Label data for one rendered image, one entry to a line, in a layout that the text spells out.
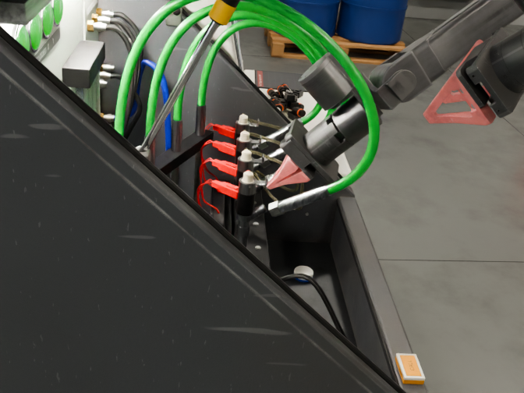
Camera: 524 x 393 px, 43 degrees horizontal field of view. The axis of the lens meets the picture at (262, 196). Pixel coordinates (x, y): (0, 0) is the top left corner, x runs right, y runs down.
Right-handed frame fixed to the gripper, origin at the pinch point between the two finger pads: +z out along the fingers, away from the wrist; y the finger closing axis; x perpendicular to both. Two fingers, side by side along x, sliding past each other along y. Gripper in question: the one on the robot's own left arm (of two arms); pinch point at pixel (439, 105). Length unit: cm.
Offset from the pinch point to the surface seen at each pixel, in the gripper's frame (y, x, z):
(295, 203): 4.4, 1.3, 24.7
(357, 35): -427, 18, 286
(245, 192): 0.4, -2.8, 36.3
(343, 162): -45, 12, 56
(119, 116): 7.9, -23.7, 38.4
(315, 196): 3.5, 1.9, 21.7
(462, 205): -216, 108, 157
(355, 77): -1.2, -8.0, 7.8
